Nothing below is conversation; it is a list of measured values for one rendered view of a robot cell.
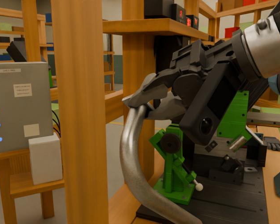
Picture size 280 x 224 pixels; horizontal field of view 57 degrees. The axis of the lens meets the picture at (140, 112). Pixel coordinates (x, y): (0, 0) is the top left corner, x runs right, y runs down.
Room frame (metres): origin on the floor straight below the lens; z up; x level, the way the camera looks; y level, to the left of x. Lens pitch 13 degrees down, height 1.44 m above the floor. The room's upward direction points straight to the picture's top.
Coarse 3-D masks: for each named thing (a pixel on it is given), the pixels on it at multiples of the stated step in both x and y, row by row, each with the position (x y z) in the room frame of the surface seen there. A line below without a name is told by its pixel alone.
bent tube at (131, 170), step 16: (128, 96) 0.46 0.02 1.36; (128, 112) 0.44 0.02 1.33; (144, 112) 0.44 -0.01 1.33; (128, 128) 0.40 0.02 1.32; (128, 144) 0.38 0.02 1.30; (128, 160) 0.37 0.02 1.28; (128, 176) 0.36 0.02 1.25; (144, 192) 0.36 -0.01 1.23; (160, 208) 0.38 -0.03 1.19; (176, 208) 0.40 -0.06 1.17
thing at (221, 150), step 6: (216, 132) 1.11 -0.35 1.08; (216, 138) 1.10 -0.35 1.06; (222, 138) 1.10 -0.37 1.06; (228, 138) 1.09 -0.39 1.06; (198, 144) 1.12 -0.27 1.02; (222, 144) 1.09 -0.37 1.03; (198, 150) 1.12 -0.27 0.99; (204, 150) 1.11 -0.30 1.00; (216, 150) 1.08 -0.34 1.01; (222, 150) 1.08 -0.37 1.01; (228, 150) 1.07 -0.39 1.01; (222, 156) 1.07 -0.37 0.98; (234, 156) 1.05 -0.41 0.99
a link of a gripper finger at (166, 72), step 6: (162, 72) 0.40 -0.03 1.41; (168, 72) 0.39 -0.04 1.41; (174, 72) 0.38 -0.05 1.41; (180, 72) 0.39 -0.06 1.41; (156, 78) 0.39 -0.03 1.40; (162, 78) 0.39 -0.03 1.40; (168, 78) 0.39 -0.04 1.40; (174, 78) 0.39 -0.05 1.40; (150, 84) 0.40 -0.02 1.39; (156, 84) 0.40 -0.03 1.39; (168, 84) 0.40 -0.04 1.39; (144, 90) 0.41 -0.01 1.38
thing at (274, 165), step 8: (256, 128) 1.82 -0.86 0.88; (264, 128) 1.76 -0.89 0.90; (272, 128) 1.76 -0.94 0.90; (272, 136) 1.59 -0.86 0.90; (272, 152) 1.32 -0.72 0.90; (272, 160) 1.21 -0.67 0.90; (264, 168) 1.12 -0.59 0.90; (272, 168) 1.12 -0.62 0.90; (264, 176) 1.04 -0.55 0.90; (272, 176) 1.04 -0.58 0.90; (264, 184) 0.97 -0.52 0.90; (272, 184) 0.97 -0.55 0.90; (272, 192) 0.91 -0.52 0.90; (272, 200) 0.86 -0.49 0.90; (272, 208) 0.81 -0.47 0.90; (272, 216) 0.76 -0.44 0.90
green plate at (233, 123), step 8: (240, 96) 1.10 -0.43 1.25; (232, 104) 1.10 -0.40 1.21; (240, 104) 1.09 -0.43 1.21; (232, 112) 1.09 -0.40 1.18; (240, 112) 1.08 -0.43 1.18; (224, 120) 1.10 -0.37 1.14; (232, 120) 1.08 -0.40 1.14; (240, 120) 1.07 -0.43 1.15; (224, 128) 1.09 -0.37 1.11; (232, 128) 1.07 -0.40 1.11; (240, 128) 1.06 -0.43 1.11; (224, 136) 1.08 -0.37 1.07; (232, 136) 1.06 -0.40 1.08
